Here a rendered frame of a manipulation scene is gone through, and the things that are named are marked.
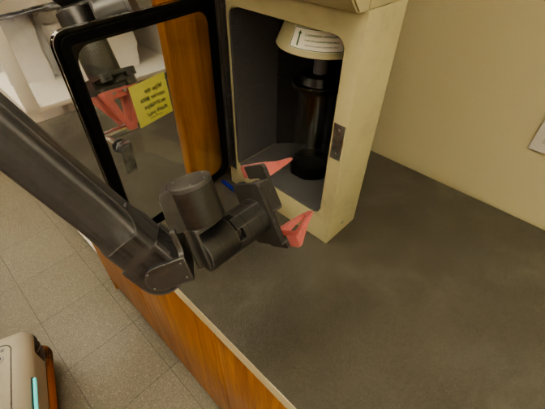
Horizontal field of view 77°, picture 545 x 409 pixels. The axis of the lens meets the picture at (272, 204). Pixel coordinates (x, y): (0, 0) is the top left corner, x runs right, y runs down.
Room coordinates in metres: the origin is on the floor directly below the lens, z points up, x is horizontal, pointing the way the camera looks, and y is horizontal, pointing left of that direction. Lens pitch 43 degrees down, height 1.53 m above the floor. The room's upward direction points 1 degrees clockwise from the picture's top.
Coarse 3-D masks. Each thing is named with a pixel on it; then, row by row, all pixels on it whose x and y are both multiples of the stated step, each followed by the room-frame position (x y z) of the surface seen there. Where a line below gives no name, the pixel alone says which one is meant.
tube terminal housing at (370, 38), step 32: (256, 0) 0.65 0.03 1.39; (288, 0) 0.61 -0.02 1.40; (384, 0) 0.54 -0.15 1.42; (352, 32) 0.52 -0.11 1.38; (384, 32) 0.55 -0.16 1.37; (352, 64) 0.52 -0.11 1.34; (384, 64) 0.57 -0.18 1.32; (352, 96) 0.51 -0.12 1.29; (352, 128) 0.52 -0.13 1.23; (352, 160) 0.54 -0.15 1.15; (352, 192) 0.56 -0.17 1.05; (320, 224) 0.52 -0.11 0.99
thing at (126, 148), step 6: (120, 144) 0.49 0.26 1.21; (126, 144) 0.48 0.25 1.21; (120, 150) 0.49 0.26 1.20; (126, 150) 0.48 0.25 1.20; (132, 150) 0.49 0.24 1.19; (126, 156) 0.48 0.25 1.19; (132, 156) 0.49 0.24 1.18; (126, 162) 0.48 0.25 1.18; (132, 162) 0.49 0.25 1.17; (126, 168) 0.47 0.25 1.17; (132, 168) 0.48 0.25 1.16
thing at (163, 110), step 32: (128, 32) 0.55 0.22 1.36; (160, 32) 0.60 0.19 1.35; (192, 32) 0.65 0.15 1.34; (96, 64) 0.50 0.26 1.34; (128, 64) 0.54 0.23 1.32; (160, 64) 0.59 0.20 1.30; (192, 64) 0.65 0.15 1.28; (96, 96) 0.48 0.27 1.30; (128, 96) 0.53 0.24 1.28; (160, 96) 0.57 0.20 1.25; (192, 96) 0.64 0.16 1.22; (128, 128) 0.51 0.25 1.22; (160, 128) 0.56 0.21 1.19; (192, 128) 0.63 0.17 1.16; (160, 160) 0.55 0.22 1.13; (192, 160) 0.61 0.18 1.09; (128, 192) 0.48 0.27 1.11
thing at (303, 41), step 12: (288, 24) 0.65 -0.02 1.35; (288, 36) 0.64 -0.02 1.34; (300, 36) 0.62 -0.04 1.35; (312, 36) 0.61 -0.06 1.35; (324, 36) 0.60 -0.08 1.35; (336, 36) 0.60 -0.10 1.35; (288, 48) 0.62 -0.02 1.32; (300, 48) 0.61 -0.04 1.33; (312, 48) 0.60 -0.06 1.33; (324, 48) 0.60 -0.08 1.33; (336, 48) 0.60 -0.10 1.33
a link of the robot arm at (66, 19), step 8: (80, 0) 0.63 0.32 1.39; (88, 0) 0.62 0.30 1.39; (64, 8) 0.61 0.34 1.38; (72, 8) 0.60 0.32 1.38; (80, 8) 0.61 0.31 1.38; (88, 8) 0.62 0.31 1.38; (56, 16) 0.61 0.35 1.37; (64, 16) 0.60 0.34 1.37; (72, 16) 0.60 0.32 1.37; (80, 16) 0.60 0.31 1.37; (88, 16) 0.61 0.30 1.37; (96, 16) 0.61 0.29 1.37; (64, 24) 0.59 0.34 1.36; (72, 24) 0.59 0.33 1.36
